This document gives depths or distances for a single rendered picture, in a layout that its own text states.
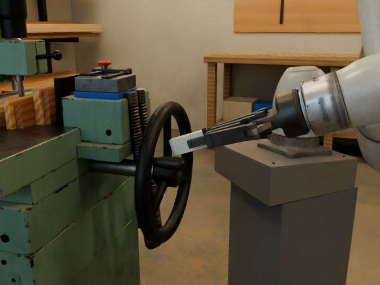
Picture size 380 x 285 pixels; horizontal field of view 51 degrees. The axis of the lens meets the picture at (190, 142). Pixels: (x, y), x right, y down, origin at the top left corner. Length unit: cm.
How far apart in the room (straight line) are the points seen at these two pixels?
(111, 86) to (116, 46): 386
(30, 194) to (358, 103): 55
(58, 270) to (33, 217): 15
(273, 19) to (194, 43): 83
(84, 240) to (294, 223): 64
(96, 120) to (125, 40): 380
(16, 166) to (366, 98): 54
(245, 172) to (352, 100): 70
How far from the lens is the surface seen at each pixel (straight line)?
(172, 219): 89
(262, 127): 62
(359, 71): 62
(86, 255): 94
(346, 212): 142
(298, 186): 123
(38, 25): 380
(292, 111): 63
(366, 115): 62
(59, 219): 82
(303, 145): 130
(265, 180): 117
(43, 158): 76
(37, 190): 75
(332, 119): 62
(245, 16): 410
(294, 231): 129
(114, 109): 80
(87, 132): 84
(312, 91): 62
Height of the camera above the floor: 110
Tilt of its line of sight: 16 degrees down
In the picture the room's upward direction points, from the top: straight up
